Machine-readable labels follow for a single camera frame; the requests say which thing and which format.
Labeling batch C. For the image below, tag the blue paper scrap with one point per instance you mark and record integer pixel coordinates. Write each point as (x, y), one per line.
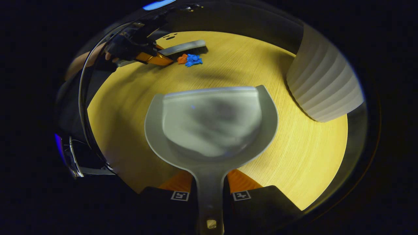
(193, 60)

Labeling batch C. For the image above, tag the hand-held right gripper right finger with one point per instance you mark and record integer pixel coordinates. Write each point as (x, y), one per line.
(254, 212)

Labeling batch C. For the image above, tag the silver metal frame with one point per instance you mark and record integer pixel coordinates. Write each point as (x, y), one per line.
(78, 166)

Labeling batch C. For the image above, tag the white dustpan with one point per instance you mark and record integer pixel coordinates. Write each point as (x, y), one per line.
(212, 124)

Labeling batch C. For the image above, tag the white ribbed garbage bin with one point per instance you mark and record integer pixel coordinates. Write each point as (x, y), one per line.
(323, 81)

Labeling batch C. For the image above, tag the orange paper scrap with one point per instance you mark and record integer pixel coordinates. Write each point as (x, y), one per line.
(183, 59)

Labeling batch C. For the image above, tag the wooden desktop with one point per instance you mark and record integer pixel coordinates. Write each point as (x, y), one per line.
(130, 114)

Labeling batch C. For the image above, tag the small white broom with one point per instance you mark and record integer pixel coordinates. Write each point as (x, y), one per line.
(186, 46)

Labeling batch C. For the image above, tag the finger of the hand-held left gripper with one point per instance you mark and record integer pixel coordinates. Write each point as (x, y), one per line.
(156, 59)

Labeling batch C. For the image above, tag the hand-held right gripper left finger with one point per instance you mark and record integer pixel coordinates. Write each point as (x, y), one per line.
(163, 212)

